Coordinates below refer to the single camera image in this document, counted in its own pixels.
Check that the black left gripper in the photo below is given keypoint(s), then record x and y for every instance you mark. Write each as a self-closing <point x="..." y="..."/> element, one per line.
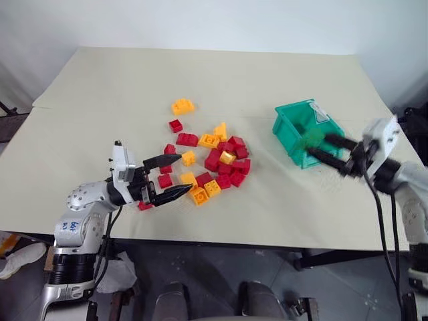
<point x="140" y="189"/>

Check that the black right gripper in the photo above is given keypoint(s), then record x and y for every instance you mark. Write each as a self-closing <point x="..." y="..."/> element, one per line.
<point x="358" y="160"/>

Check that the green toy block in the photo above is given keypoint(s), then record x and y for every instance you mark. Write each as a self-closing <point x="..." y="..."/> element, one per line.
<point x="312" y="137"/>

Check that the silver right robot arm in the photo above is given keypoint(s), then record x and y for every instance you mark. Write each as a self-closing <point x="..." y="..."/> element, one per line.
<point x="414" y="200"/>

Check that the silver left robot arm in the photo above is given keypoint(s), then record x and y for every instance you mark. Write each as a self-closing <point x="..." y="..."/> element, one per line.
<point x="78" y="217"/>

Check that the white label on bin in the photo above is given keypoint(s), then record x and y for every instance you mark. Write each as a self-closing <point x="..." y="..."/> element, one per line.
<point x="319" y="112"/>

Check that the long red toy block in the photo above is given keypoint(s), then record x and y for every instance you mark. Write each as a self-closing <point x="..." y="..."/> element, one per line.
<point x="187" y="139"/>

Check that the teal plastic bin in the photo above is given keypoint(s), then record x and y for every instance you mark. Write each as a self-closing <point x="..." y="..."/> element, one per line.
<point x="287" y="130"/>

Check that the yellow sloped toy block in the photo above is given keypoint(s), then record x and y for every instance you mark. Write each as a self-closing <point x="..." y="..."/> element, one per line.
<point x="220" y="131"/>

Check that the large yellow toy block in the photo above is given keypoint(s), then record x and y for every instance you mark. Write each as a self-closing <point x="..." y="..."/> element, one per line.
<point x="183" y="106"/>

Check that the beige paper table sheet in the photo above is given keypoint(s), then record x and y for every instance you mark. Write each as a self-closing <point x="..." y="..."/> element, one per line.
<point x="200" y="73"/>
<point x="100" y="133"/>

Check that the white crumpled plastic bag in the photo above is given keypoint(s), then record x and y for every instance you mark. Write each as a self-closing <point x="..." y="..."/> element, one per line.
<point x="120" y="271"/>

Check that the dark rounded shape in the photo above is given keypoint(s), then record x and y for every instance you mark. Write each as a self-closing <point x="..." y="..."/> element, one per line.
<point x="171" y="302"/>
<point x="261" y="301"/>

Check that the dark furniture beside table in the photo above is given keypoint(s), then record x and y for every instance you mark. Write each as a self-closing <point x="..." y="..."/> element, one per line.
<point x="10" y="123"/>

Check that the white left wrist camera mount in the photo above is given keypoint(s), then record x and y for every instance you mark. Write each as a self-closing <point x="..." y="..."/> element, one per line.
<point x="122" y="162"/>

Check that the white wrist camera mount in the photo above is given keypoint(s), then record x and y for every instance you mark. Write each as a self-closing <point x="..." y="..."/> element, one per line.
<point x="384" y="137"/>
<point x="122" y="162"/>

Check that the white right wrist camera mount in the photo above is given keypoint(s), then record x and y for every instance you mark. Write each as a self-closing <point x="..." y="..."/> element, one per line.
<point x="384" y="137"/>

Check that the black table frame bar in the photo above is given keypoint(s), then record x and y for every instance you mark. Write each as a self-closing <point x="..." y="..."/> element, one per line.
<point x="334" y="257"/>

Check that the metal bracket on floor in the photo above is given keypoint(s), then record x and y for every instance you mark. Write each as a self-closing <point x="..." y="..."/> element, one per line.
<point x="302" y="307"/>

